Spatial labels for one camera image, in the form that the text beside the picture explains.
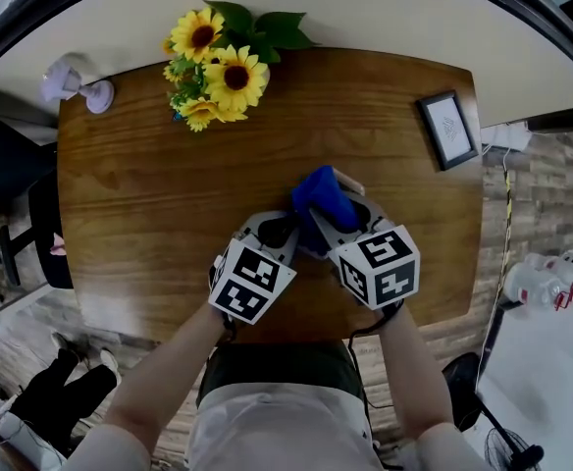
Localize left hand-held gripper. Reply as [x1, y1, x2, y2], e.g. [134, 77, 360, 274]
[207, 209, 302, 326]

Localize black standing fan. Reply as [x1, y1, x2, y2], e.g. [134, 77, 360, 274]
[442, 351, 547, 471]

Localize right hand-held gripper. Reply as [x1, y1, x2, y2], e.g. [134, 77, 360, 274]
[307, 190, 422, 312]

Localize yellow black floor strip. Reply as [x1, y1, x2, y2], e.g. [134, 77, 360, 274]
[480, 167, 516, 362]

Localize clear plastic jug red label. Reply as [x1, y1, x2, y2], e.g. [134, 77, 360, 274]
[504, 260, 562, 316]

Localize lilac calculator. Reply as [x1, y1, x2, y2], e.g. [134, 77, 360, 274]
[332, 165, 367, 197]

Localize person's right forearm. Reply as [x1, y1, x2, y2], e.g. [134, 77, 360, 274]
[373, 304, 454, 434]

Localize person's dark trousers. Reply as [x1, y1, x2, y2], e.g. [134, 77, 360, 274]
[196, 340, 369, 406]

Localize blue cloth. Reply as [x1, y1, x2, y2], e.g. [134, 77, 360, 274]
[289, 164, 361, 257]

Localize clear spray bottle red trigger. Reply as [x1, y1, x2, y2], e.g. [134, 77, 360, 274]
[553, 250, 573, 311]

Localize sunflower bouquet in white vase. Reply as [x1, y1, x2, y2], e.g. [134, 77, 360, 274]
[161, 0, 320, 133]

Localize person's beige shirt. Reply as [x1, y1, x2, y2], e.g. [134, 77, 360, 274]
[65, 385, 496, 471]

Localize white power strip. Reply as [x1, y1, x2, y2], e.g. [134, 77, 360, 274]
[480, 122, 533, 150]

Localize black picture frame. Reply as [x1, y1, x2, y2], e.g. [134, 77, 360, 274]
[415, 89, 480, 173]

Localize black office chair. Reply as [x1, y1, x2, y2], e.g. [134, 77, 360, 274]
[0, 109, 75, 291]

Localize person's left forearm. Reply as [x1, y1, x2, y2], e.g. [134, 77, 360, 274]
[103, 301, 232, 441]

